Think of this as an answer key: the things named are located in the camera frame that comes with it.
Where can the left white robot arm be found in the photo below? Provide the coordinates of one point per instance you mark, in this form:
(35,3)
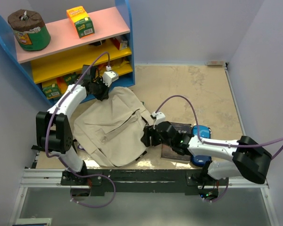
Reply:
(53,131)

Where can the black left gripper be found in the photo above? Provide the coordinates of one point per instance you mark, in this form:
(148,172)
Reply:
(105,94)

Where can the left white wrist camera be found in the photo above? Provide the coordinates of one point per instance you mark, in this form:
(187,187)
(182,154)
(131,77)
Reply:
(109,77)

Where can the red white small box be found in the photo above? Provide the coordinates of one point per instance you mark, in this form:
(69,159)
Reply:
(119,42)

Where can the yellow snack bag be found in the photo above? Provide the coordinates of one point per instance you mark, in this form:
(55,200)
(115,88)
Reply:
(118,64)

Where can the green sponge box left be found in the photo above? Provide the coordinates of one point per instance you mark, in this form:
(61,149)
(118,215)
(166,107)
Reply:
(51,90)

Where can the brown green toilet roll pack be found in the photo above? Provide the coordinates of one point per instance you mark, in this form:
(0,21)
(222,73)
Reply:
(29,30)

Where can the green sponge box middle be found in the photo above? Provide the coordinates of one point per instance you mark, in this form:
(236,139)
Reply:
(70,78)

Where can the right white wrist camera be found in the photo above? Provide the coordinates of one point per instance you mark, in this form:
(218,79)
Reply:
(158,117)

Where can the blue wooden shelf unit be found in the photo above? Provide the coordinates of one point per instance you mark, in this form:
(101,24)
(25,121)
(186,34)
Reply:
(66,53)

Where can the small white orange label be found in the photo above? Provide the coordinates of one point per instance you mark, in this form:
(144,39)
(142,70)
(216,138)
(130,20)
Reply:
(215,63)

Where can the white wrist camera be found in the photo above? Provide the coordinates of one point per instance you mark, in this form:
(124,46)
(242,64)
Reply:
(158,117)
(109,77)

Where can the orange green sponge box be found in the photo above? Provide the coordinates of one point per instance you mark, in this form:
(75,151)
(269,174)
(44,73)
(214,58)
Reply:
(81,21)

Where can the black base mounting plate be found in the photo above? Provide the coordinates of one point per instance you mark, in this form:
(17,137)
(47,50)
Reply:
(138,181)

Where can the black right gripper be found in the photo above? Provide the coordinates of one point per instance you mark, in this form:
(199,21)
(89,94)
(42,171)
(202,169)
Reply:
(149,131)

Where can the purple treehouse paperback book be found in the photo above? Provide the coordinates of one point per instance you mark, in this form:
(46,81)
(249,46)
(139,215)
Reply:
(80,147)

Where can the black object on shelf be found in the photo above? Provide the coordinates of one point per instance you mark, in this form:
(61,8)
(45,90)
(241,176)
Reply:
(98,43)

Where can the beige canvas backpack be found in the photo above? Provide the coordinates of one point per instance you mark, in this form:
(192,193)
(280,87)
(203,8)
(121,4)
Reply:
(110,131)

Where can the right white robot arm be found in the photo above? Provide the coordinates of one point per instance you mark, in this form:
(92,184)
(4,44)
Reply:
(243,157)

